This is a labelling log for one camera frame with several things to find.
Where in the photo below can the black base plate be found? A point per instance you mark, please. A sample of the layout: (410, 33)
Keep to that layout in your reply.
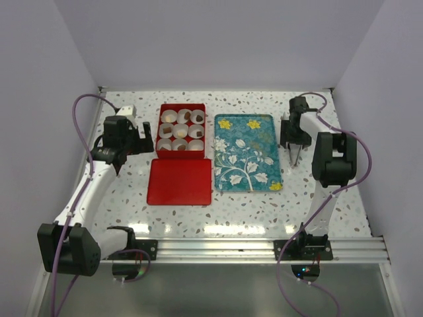
(145, 249)
(302, 251)

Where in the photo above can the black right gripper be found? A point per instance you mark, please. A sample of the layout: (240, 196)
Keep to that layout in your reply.
(305, 140)

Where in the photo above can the teal floral tray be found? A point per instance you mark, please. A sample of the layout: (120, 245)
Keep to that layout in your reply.
(246, 157)

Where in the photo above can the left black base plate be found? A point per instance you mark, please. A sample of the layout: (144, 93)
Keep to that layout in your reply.
(145, 249)

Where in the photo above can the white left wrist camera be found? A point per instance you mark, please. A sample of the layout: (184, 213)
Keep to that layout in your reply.
(129, 112)

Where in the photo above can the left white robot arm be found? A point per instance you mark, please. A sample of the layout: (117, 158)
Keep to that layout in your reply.
(68, 245)

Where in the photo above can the red chocolate box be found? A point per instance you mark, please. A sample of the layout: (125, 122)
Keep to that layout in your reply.
(186, 154)

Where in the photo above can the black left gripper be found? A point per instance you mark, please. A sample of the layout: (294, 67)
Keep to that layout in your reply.
(143, 145)

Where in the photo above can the white paper cup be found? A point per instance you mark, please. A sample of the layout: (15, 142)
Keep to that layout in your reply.
(177, 142)
(195, 113)
(180, 127)
(196, 145)
(180, 117)
(165, 135)
(164, 145)
(170, 112)
(193, 129)

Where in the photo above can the metal tweezers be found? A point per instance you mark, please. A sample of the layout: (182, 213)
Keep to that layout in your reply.
(294, 151)

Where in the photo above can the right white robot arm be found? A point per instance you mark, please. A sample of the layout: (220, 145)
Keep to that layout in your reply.
(333, 165)

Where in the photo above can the red box lid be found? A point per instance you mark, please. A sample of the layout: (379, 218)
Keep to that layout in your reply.
(180, 182)

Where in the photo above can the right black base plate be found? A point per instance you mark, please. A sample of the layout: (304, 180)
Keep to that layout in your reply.
(302, 251)

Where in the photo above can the aluminium mounting rail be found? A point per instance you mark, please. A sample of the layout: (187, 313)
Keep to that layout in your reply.
(261, 251)

